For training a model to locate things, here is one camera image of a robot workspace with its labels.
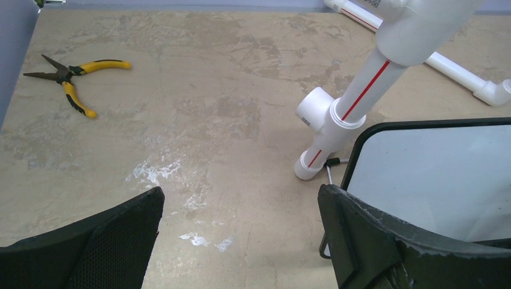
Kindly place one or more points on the wire whiteboard stand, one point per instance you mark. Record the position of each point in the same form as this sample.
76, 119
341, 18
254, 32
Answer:
331, 162

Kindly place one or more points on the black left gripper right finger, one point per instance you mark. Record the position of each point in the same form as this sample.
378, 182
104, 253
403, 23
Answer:
373, 249

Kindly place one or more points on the yellow handled needle-nose pliers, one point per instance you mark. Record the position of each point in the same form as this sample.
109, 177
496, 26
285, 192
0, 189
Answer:
64, 74

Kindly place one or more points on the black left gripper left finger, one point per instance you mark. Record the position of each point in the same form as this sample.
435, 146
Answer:
110, 249

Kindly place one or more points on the black framed whiteboard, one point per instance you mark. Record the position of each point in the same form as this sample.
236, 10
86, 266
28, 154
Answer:
450, 177

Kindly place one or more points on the white PVC pipe frame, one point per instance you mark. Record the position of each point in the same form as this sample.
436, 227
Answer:
408, 33

